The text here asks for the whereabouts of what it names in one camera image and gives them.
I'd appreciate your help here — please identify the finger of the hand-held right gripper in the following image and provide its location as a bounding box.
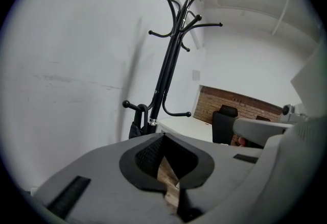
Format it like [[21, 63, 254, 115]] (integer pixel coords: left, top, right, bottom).
[[233, 118, 293, 145]]

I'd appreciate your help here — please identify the black office chair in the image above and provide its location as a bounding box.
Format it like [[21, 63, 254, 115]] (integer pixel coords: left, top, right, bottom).
[[212, 104, 240, 146]]

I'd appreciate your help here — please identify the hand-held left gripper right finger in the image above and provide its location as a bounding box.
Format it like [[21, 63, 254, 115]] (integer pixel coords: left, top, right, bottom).
[[163, 132, 264, 224]]

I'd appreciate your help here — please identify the black metal coat rack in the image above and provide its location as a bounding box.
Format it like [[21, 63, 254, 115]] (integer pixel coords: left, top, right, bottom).
[[122, 0, 224, 134]]

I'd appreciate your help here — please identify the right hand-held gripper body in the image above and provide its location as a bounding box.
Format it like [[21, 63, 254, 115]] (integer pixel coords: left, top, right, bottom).
[[199, 115, 327, 224]]

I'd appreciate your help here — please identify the white table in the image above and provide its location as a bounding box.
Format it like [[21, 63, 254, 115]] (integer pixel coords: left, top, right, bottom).
[[156, 116, 214, 143]]

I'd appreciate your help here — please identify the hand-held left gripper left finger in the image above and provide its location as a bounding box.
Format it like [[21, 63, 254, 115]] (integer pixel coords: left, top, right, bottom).
[[30, 132, 179, 224]]

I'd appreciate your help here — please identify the small grey camera box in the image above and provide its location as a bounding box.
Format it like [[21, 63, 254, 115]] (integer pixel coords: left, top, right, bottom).
[[282, 104, 307, 122]]

